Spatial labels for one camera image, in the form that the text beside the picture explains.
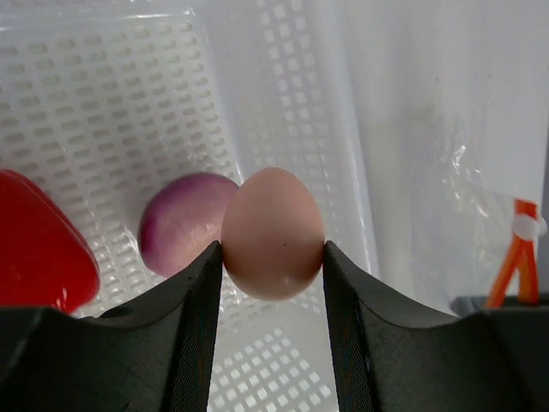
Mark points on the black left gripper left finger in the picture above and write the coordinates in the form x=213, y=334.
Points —
x=152, y=353

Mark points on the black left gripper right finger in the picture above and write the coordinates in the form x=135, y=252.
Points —
x=391, y=353

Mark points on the purple red onion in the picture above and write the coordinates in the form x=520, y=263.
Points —
x=182, y=219

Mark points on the red bell pepper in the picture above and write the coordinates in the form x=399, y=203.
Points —
x=45, y=261

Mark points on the beige egg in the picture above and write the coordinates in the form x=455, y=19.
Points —
x=273, y=236

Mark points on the clear zip bag red zipper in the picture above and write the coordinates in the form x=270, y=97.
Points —
x=460, y=230

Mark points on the white perforated plastic basket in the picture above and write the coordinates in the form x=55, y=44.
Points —
x=103, y=103

